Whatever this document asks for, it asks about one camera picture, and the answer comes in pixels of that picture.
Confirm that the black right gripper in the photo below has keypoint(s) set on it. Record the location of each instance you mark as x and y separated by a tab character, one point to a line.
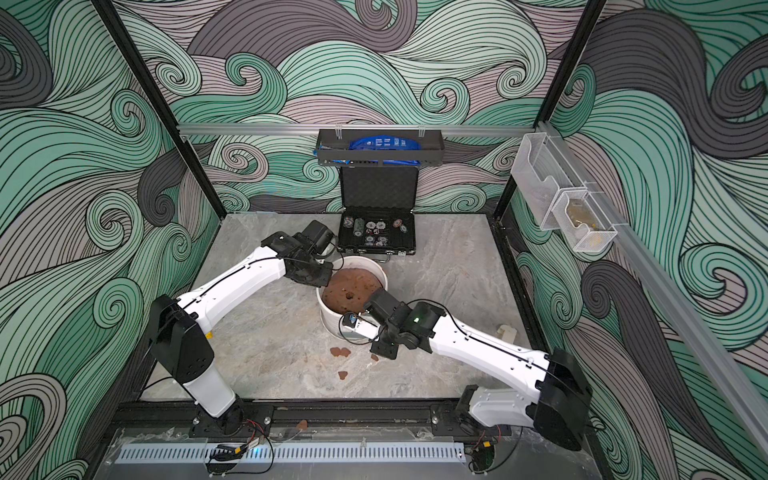
383	342

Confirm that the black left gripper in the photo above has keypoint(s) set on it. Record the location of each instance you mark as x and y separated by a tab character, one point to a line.
324	282

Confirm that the white ceramic pot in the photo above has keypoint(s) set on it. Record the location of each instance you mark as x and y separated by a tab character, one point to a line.
330	320

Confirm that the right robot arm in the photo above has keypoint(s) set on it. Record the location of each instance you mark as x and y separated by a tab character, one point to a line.
547	392

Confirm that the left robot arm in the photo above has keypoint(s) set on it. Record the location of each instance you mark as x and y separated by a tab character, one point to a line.
180	326

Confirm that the brown mud in pot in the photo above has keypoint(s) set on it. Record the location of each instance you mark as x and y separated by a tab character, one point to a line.
349	290

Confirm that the black poker chip case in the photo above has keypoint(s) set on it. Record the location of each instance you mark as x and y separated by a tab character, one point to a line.
378	210

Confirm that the small white object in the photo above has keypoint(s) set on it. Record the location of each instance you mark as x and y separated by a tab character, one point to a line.
507	333

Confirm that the blue item in tray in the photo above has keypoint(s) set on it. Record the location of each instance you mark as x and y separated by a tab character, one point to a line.
384	143

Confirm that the small clear plastic bin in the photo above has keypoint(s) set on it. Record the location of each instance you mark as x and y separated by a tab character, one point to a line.
582	223

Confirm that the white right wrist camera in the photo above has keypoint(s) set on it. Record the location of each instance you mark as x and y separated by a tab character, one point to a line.
357	328

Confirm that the black wall shelf tray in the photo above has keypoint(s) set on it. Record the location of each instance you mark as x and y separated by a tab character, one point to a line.
332	148

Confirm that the white perforated cable duct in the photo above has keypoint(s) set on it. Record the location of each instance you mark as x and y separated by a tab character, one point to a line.
299	453

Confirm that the clear plastic wall bin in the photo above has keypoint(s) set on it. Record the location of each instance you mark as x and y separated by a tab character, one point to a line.
543	171

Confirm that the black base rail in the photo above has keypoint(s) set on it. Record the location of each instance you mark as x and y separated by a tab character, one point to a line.
439	416

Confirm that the side aluminium rail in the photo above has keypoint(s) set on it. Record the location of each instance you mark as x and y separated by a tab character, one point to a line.
724	372

